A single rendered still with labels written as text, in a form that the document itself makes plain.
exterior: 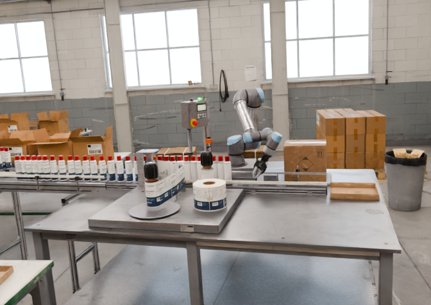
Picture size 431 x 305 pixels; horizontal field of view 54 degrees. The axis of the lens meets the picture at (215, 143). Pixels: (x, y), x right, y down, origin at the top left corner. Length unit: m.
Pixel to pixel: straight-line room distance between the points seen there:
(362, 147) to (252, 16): 3.47
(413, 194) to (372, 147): 1.40
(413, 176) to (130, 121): 5.72
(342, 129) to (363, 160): 0.54
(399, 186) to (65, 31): 6.95
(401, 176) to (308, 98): 3.74
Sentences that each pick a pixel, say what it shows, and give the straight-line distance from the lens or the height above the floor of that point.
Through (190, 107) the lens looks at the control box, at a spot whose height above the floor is 1.44.
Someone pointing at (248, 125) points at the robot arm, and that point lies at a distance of 2.98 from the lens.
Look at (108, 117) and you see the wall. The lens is 9.10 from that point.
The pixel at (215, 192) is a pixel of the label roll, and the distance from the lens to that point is 2.51.
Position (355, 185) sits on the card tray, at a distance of 3.11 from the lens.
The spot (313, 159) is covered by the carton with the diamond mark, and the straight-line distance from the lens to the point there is 3.13.
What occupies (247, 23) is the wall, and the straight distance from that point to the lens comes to 8.41.
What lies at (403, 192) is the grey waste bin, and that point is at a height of 0.22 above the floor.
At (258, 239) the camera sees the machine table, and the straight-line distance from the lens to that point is 2.26.
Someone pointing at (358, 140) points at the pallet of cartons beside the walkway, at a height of 0.56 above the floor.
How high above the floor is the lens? 1.73
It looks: 10 degrees down
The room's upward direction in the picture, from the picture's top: 3 degrees counter-clockwise
